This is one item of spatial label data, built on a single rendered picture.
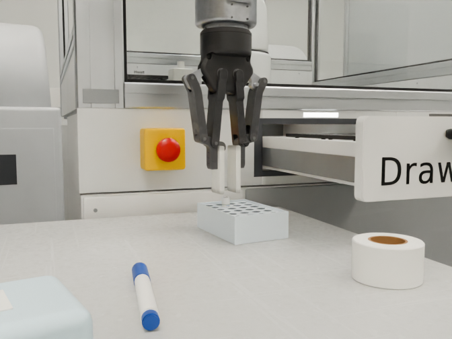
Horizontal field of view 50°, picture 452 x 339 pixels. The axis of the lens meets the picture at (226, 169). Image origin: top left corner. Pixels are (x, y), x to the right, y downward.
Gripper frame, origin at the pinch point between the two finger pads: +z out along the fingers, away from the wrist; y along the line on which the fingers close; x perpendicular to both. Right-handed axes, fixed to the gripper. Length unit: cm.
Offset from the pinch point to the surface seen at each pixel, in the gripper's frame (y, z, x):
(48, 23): 18, -85, 337
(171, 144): -4.3, -3.4, 11.1
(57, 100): 22, -26, 332
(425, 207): 56, 12, 11
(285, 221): 4.6, 6.7, -9.0
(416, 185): 19.1, 1.5, -18.2
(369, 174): 11.7, -0.3, -17.4
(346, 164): 13.0, -1.1, -11.5
